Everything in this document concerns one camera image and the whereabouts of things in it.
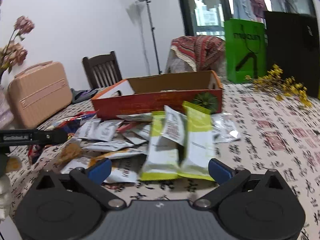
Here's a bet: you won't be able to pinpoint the pink artificial flowers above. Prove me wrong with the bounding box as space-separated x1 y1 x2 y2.
1 16 35 77

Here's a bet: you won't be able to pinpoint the clear white packet right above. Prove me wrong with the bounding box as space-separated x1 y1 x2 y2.
211 113 241 144

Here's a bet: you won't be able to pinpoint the orange white snack packet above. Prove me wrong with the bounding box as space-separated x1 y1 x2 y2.
89 148 148 184

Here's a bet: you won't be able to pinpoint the calligraphy print tablecloth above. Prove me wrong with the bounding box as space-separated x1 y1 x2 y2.
8 84 319 239

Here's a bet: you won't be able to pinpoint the green white snack packet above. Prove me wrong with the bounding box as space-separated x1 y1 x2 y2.
179 101 215 181
140 111 179 181

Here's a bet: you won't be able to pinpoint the orange cardboard snack box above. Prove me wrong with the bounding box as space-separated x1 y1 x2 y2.
91 70 222 120

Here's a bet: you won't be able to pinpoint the black paper shopping bag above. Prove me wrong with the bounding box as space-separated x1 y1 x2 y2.
265 11 319 98

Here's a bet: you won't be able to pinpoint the red patterned draped blanket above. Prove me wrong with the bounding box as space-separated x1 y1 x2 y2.
165 35 226 73

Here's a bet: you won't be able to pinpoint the pink hard-shell suitcase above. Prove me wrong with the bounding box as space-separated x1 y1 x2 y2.
8 61 72 128

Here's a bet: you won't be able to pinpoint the green paper shopping bag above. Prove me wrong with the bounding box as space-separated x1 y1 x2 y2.
224 18 267 83

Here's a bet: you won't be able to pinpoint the white red-print snack packet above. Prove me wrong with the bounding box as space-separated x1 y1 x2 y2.
161 105 187 146

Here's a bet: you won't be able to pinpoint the white grey snack packet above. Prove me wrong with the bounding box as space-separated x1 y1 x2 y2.
74 119 123 141

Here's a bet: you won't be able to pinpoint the dark wooden chair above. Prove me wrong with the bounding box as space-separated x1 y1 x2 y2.
82 51 123 89

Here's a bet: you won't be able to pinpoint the yellow artificial flower branch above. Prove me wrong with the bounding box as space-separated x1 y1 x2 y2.
245 64 312 108

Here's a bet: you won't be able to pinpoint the red blue snack packets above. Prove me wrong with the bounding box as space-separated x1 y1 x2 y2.
28 111 96 165

